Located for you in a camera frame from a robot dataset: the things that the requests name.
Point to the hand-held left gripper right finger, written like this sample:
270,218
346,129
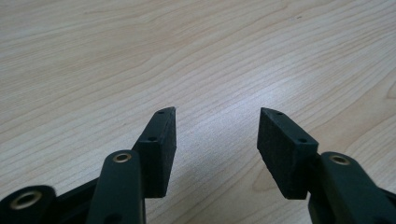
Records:
285,155

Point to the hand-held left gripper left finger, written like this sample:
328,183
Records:
155,155

